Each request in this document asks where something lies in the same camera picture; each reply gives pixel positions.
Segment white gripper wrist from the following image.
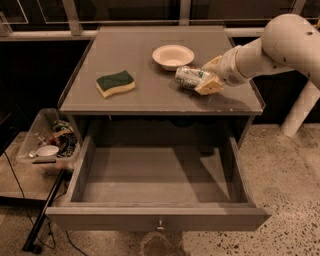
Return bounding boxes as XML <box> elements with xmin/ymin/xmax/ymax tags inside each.
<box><xmin>195</xmin><ymin>46</ymin><xmax>249</xmax><ymax>95</ymax></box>

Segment silver green 7up can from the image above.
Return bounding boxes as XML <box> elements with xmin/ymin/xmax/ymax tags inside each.
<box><xmin>175</xmin><ymin>66</ymin><xmax>212</xmax><ymax>90</ymax></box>

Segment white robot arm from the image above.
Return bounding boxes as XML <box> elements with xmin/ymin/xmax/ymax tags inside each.
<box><xmin>195</xmin><ymin>14</ymin><xmax>320</xmax><ymax>137</ymax></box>

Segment white bowl on counter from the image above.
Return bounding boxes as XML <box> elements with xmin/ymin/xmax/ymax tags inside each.
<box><xmin>152</xmin><ymin>45</ymin><xmax>194</xmax><ymax>71</ymax></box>

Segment open grey top drawer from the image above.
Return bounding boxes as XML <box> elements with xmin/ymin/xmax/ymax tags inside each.
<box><xmin>46</xmin><ymin>138</ymin><xmax>271</xmax><ymax>232</ymax></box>

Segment metal drawer knob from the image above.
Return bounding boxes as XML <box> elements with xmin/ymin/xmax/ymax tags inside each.
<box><xmin>156</xmin><ymin>220</ymin><xmax>166</xmax><ymax>232</ymax></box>

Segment metal window railing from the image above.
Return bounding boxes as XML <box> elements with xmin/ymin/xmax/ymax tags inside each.
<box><xmin>0</xmin><ymin>0</ymin><xmax>320</xmax><ymax>41</ymax></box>

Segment green yellow sponge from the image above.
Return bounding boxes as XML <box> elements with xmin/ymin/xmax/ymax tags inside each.
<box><xmin>96</xmin><ymin>70</ymin><xmax>135</xmax><ymax>98</ymax></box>

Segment colourful snack bags in bin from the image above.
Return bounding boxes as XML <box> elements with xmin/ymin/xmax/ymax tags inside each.
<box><xmin>51</xmin><ymin>120</ymin><xmax>77</xmax><ymax>157</ymax></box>

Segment clear plastic bin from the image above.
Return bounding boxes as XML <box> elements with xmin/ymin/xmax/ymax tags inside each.
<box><xmin>16</xmin><ymin>108</ymin><xmax>80</xmax><ymax>176</ymax></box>

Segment small white bowl in bin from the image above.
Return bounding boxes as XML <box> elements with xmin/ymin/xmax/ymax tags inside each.
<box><xmin>36</xmin><ymin>145</ymin><xmax>59</xmax><ymax>157</ymax></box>

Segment black metal leg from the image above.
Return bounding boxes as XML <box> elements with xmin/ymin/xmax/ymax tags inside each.
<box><xmin>22</xmin><ymin>169</ymin><xmax>66</xmax><ymax>254</ymax></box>

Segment black floor cable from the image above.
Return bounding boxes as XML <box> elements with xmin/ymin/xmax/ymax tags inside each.
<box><xmin>3</xmin><ymin>151</ymin><xmax>88</xmax><ymax>256</ymax></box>

